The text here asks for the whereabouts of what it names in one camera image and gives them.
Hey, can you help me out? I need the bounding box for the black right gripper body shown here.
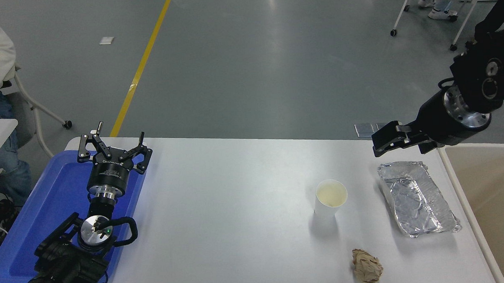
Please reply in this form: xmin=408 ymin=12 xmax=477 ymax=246
xmin=414 ymin=89 xmax=490 ymax=148

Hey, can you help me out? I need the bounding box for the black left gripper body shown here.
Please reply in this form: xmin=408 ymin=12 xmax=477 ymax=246
xmin=86 ymin=148 xmax=135 ymax=194

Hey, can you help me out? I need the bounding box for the white paper cup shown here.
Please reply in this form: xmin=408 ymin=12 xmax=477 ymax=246
xmin=313 ymin=179 xmax=349 ymax=219

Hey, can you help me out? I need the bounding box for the silver foil tray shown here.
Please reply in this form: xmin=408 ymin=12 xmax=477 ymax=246
xmin=377 ymin=159 xmax=463 ymax=239

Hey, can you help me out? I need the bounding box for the blue plastic tray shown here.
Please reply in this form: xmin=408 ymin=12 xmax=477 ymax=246
xmin=0 ymin=147 xmax=155 ymax=283

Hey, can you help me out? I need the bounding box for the large pale bin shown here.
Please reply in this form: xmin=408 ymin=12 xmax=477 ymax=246
xmin=437 ymin=142 xmax=504 ymax=283

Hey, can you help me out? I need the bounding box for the person on rolling chair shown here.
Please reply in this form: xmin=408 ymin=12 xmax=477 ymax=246
xmin=417 ymin=0 xmax=482 ymax=21

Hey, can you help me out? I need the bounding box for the crumpled tan paper ball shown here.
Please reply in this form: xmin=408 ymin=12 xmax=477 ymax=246
xmin=352 ymin=248 xmax=385 ymax=283

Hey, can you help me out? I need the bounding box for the white frame wheeled chair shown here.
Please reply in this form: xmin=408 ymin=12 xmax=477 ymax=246
xmin=0 ymin=60 xmax=74 ymax=161

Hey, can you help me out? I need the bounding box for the black cable bundle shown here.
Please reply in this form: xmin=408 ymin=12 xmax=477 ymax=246
xmin=0 ymin=189 xmax=23 ymax=256

